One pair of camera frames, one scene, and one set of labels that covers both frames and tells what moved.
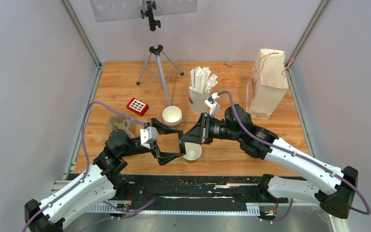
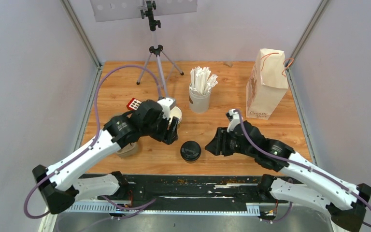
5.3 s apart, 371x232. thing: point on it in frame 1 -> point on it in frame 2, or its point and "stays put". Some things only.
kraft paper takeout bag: (267, 84) stays put
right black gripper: (199, 134) -> (217, 145)
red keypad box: (137, 106) stays put
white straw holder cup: (197, 100) stays put
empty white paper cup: (172, 115) stays put
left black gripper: (164, 157) -> (165, 136)
